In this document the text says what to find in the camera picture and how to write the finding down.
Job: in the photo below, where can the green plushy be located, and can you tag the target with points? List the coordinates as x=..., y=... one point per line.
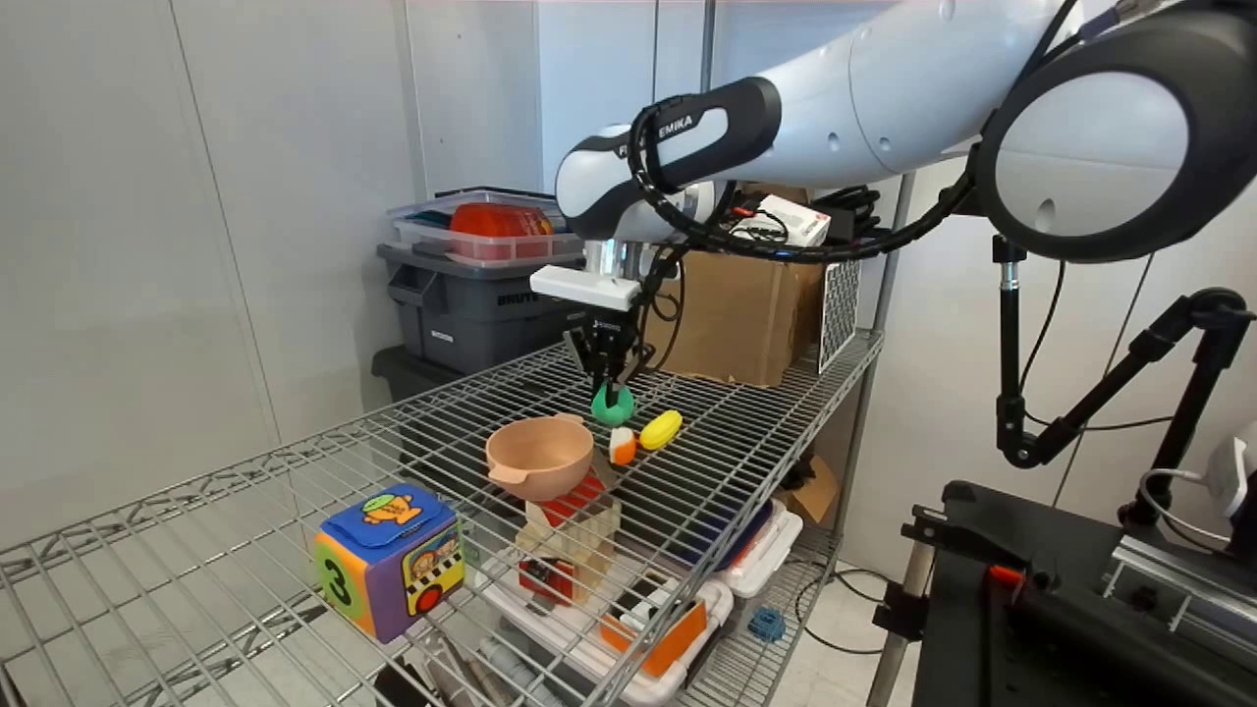
x=609, y=405

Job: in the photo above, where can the orange black bar clamp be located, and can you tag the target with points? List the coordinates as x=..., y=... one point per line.
x=1005, y=576

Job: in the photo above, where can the brown cardboard piece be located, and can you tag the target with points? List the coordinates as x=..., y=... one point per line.
x=818, y=494

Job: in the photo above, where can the peach plastic bowl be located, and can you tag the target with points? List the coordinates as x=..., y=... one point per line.
x=539, y=459

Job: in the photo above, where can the blue round disc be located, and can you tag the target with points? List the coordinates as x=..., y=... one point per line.
x=766, y=625

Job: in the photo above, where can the colourful soft toy cube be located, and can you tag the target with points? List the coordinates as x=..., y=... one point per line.
x=391, y=559

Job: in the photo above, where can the large brown cardboard box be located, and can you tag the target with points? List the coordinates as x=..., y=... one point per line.
x=741, y=318

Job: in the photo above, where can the black articulated camera stand arm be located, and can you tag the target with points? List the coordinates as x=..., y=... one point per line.
x=1013, y=375

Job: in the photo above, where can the grey storage bin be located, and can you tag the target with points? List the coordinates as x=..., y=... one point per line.
x=457, y=312

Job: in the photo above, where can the black perforated breadboard table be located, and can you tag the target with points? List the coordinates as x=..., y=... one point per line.
x=1047, y=655

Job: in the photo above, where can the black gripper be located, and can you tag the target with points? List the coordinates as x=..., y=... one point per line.
x=605, y=329

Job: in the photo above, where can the orange and white toy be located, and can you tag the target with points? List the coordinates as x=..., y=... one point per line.
x=622, y=447

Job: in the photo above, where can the silver aluminium extrusion rail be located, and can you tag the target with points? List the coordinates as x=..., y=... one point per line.
x=1178, y=579

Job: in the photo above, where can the white box on cardboard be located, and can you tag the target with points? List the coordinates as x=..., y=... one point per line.
x=787, y=223

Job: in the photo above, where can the white case with orange insert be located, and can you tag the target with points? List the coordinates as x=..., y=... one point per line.
x=662, y=642

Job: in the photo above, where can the yellow plush toy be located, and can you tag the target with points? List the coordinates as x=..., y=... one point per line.
x=662, y=430

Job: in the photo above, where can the red and wood block toy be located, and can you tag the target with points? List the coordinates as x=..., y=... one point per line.
x=571, y=534

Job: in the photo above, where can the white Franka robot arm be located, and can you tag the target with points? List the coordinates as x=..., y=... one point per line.
x=851, y=104

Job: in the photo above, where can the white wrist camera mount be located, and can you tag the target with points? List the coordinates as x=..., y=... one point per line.
x=584, y=284

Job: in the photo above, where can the clear container with red items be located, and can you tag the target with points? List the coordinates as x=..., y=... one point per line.
x=475, y=229

